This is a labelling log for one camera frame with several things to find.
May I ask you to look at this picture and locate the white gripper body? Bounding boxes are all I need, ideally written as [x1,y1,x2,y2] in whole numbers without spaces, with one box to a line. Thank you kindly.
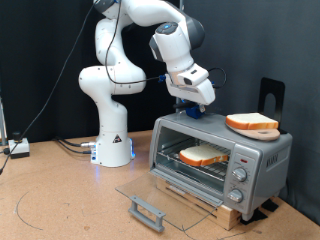
[165,63,216,106]

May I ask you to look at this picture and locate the spatula with blue grip block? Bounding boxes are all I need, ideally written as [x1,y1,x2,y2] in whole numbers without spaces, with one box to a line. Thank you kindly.
[173,100,208,120]

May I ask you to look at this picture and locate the white bread slice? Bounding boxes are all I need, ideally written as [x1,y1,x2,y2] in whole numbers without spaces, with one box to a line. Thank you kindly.
[225,112,280,131]
[179,143,230,168]

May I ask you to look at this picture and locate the glass oven door with handle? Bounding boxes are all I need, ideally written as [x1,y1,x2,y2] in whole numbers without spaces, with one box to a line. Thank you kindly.
[115,168,225,234]

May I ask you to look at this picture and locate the silver oven knob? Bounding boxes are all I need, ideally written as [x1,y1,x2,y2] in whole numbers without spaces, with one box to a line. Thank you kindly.
[232,166,249,183]
[227,188,245,204]

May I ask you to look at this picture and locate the silver toaster oven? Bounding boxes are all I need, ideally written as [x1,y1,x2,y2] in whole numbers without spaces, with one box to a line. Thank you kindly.
[148,111,294,222]

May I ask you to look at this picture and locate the dark grey backdrop curtain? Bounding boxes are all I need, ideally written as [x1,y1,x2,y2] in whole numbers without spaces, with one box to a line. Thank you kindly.
[181,0,320,226]

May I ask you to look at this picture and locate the round wooden cutting board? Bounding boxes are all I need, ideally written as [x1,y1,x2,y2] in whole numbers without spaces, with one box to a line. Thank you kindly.
[231,128,282,143]

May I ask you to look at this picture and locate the black metal bookend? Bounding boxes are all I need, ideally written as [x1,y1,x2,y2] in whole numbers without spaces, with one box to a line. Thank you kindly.
[258,77,287,135]

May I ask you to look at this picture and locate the vertical aluminium pole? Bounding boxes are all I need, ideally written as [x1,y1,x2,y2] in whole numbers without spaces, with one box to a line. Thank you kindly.
[175,0,185,113]

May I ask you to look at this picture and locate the slotted wooden block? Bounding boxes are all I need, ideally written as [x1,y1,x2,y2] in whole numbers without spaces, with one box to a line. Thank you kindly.
[156,176,243,232]

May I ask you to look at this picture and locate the black foam pad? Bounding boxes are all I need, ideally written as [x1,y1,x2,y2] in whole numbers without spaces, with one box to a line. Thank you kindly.
[261,198,280,213]
[239,208,269,226]

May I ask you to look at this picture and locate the black backdrop curtain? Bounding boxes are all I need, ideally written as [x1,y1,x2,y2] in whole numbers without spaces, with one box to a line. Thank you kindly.
[0,0,181,144]

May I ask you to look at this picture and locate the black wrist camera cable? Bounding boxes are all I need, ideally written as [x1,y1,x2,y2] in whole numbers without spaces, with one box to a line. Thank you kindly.
[104,0,228,90]

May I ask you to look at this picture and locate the wire oven rack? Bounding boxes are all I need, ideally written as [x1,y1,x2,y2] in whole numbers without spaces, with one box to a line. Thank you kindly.
[156,137,233,183]

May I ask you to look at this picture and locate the black cable silver connector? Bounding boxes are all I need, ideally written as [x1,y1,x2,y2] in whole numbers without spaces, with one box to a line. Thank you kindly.
[58,138,98,149]

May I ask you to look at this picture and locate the black base cable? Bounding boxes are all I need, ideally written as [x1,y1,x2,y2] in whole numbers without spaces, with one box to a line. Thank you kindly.
[53,136,94,155]

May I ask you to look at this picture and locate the black hanging cable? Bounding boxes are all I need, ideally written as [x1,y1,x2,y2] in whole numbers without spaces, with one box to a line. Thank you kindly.
[0,0,98,174]

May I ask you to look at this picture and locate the metal frame post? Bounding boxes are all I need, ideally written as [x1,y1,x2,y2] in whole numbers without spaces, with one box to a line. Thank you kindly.
[0,96,8,147]

